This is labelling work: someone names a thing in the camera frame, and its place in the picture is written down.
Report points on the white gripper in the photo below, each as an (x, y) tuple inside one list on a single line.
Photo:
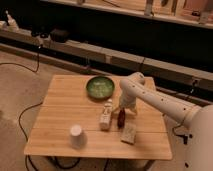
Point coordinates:
[(126, 104)]

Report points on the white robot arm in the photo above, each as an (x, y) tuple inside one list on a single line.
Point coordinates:
[(198, 120)]

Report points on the green bowl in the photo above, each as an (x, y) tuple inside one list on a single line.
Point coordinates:
[(100, 87)]

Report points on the white bottle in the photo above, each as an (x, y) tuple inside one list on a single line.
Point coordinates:
[(105, 118)]

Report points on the beige sponge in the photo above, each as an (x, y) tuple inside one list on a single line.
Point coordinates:
[(129, 133)]

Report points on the wooden table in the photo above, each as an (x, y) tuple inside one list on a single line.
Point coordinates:
[(66, 103)]

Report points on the white paper cup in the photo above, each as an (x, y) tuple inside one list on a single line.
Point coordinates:
[(78, 137)]

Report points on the black device on ledge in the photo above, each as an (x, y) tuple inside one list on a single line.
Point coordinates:
[(59, 35)]

